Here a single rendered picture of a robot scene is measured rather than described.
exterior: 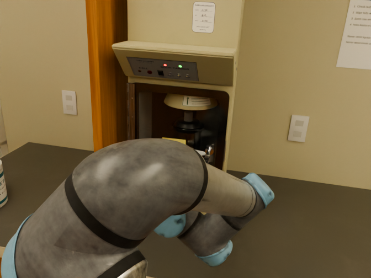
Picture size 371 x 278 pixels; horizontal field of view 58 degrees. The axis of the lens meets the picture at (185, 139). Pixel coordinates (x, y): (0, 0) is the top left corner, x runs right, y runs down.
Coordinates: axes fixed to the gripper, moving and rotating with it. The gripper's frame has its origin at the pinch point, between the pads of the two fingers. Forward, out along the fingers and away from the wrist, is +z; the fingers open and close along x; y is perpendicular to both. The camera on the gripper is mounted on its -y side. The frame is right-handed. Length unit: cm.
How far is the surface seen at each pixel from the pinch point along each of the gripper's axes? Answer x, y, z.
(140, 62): 26.9, -13.7, -2.5
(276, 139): -11, 29, 49
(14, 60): 17, -94, 49
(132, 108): 11.7, -19.2, 4.2
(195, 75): 23.6, 1.0, 0.3
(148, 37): 33.0, -13.9, 5.4
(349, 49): 27, 50, 48
